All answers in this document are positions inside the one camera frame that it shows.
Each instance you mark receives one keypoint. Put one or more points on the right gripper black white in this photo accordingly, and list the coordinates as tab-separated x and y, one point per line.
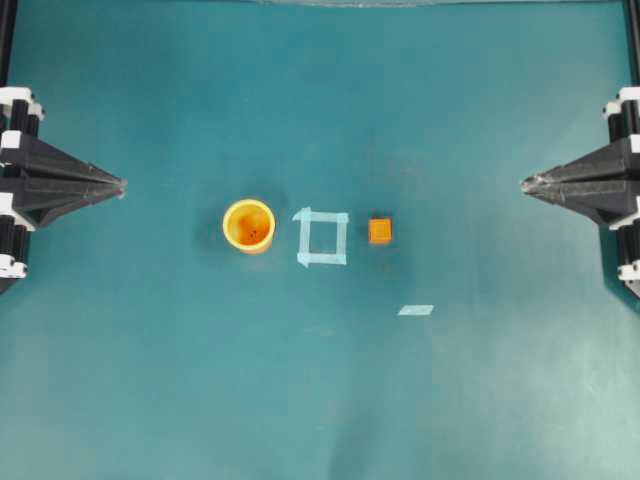
614	202

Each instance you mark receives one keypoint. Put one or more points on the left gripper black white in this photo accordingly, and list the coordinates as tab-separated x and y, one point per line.
29	204

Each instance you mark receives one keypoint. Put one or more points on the orange wooden block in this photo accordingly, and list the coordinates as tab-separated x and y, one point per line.
380	231

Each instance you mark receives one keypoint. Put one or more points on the yellow orange plastic cup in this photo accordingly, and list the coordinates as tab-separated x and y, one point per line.
249	226

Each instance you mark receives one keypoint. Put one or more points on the small light blue tape strip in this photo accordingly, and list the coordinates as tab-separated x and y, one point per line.
416	310

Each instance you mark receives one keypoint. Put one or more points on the light blue tape square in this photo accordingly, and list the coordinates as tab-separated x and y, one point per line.
322	237

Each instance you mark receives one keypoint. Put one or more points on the black right frame rail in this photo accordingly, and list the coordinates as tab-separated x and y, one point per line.
631	13

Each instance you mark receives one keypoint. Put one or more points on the black frame rail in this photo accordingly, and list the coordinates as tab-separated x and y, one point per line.
8	14
631	13

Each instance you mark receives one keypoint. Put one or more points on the black left frame rail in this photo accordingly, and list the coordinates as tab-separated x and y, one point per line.
8	14

